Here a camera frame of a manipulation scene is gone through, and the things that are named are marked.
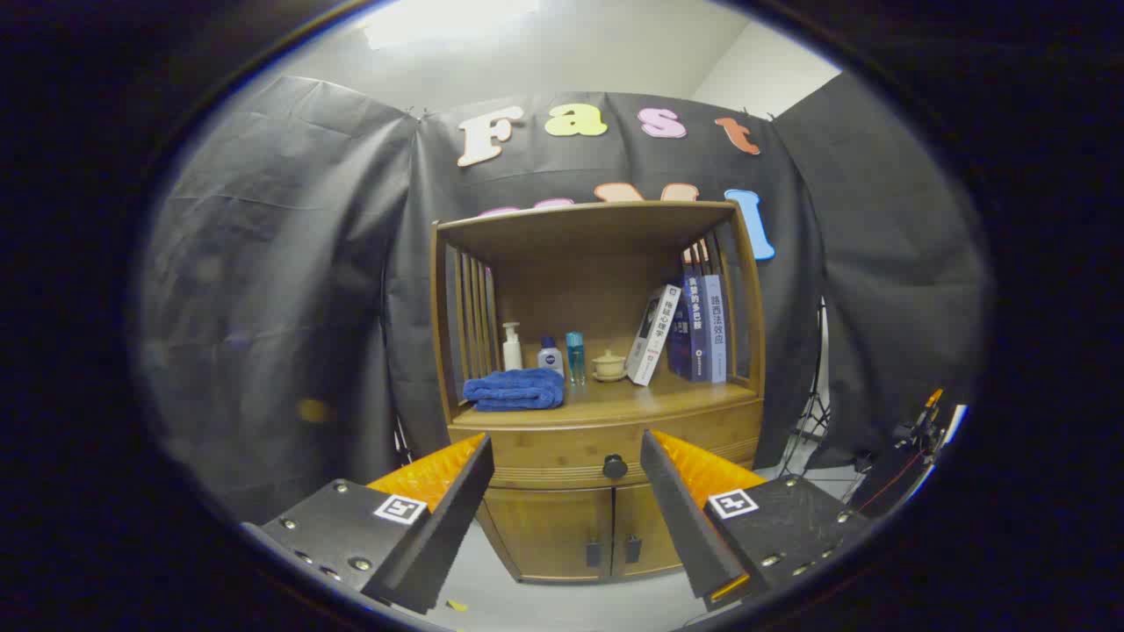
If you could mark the white book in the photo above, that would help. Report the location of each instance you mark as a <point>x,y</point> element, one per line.
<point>654,338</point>

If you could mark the beige lidded teacup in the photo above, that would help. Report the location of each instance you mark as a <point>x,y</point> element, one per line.
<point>608,365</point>

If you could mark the light blue book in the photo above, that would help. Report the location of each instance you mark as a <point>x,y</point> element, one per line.
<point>716,329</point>

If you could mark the wooden countertop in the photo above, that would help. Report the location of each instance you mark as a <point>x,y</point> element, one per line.
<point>632,399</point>

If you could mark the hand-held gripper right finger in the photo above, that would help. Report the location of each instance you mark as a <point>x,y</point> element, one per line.
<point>680,527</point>

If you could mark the black equipment with orange tip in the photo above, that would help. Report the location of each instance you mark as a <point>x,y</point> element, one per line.
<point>896,474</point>

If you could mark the white bottle with blue cap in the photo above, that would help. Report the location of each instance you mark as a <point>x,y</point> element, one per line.
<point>550,358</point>

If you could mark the black backdrop cloth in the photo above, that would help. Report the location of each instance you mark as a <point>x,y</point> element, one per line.
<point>263,263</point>

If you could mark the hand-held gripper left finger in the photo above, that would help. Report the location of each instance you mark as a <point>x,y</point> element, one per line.
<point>448,535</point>

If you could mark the clear blue bottle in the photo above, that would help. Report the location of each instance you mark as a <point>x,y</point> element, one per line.
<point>575,355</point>

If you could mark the black drawer knob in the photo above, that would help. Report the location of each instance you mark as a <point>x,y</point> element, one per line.
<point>615,466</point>

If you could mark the white pump bottle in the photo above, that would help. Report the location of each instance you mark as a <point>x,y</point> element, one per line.
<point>512,351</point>

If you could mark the dark blue book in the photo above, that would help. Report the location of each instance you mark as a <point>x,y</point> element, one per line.
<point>694,333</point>

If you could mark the folded blue towel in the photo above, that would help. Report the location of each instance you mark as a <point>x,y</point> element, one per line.
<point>514,389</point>

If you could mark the wooden drawer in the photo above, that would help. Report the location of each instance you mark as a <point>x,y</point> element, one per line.
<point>544,452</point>

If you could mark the wooden cabinet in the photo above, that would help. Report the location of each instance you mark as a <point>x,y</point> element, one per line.
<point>562,263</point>

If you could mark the book with orange top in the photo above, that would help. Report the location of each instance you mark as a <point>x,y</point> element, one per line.
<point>688,262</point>
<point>702,254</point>

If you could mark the black tripod stand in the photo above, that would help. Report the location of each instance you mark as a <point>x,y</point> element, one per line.
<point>815,405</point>

